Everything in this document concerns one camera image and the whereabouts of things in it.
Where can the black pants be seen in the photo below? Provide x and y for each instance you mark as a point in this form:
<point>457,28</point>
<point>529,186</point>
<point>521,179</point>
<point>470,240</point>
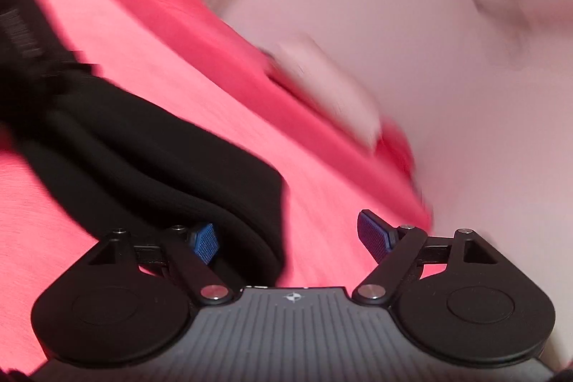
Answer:
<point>114,160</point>

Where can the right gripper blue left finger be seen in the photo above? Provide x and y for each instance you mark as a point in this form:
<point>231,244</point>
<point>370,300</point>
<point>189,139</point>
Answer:
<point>202,242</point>

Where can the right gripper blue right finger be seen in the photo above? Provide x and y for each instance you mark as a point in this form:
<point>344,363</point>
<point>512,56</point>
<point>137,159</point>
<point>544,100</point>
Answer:
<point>378,236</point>

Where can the pink far bed cover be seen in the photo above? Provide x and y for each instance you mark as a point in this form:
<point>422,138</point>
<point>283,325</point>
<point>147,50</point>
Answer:
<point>242,70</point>

